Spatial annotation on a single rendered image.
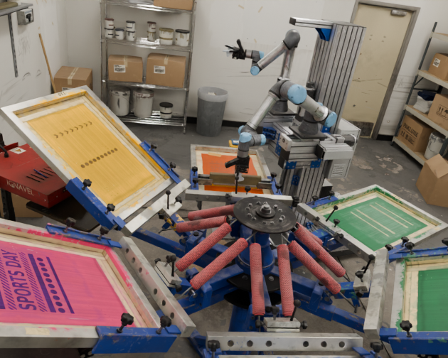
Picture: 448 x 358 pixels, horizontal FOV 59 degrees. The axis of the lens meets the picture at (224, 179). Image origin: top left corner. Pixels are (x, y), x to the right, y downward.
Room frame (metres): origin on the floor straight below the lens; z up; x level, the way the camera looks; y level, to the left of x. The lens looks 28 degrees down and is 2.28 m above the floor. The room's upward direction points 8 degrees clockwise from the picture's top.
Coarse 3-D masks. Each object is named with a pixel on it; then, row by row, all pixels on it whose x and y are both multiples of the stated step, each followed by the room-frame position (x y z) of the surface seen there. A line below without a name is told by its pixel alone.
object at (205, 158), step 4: (204, 156) 2.80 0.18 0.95; (208, 156) 2.81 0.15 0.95; (212, 156) 2.82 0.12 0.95; (216, 156) 2.83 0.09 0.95; (220, 156) 2.85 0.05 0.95; (224, 156) 2.86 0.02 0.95; (204, 160) 2.74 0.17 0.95; (208, 160) 2.75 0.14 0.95; (212, 160) 2.76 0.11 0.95; (216, 160) 2.77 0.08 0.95; (220, 160) 2.78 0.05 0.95; (224, 160) 2.79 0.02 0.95; (204, 164) 2.66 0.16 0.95; (208, 164) 2.68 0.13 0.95; (204, 168) 2.59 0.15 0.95; (208, 168) 2.60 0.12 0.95; (204, 172) 2.54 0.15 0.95; (208, 172) 2.55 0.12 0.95; (204, 188) 2.30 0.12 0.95; (208, 188) 2.31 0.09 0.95; (212, 188) 2.32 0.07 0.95; (216, 188) 2.33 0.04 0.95; (220, 188) 2.33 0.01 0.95; (224, 188) 2.34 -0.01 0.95; (228, 188) 2.35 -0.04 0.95; (232, 188) 2.36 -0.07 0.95
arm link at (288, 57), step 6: (294, 30) 3.45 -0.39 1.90; (294, 48) 3.44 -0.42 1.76; (288, 54) 3.44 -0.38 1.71; (288, 60) 3.44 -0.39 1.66; (282, 66) 3.46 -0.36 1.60; (288, 66) 3.44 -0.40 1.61; (282, 72) 3.45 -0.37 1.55; (288, 72) 3.44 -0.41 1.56; (282, 78) 3.43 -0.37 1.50; (288, 78) 3.45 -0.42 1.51
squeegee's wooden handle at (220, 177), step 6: (210, 174) 2.33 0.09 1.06; (216, 174) 2.34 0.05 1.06; (222, 174) 2.35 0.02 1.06; (228, 174) 2.36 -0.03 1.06; (234, 174) 2.37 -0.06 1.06; (216, 180) 2.34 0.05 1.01; (222, 180) 2.34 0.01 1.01; (228, 180) 2.35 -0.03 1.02; (234, 180) 2.36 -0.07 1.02; (246, 180) 2.37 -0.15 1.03; (252, 180) 2.38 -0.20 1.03; (258, 180) 2.38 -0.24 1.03
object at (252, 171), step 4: (228, 156) 2.87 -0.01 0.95; (232, 156) 2.88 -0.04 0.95; (236, 156) 2.89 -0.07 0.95; (228, 160) 2.80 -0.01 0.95; (252, 164) 2.79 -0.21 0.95; (252, 168) 2.71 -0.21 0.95; (252, 172) 2.65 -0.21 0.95; (256, 172) 2.66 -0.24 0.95; (240, 188) 2.38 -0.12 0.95; (244, 188) 2.38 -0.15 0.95; (252, 192) 2.34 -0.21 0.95; (256, 192) 2.35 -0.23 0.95; (260, 192) 2.36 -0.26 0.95
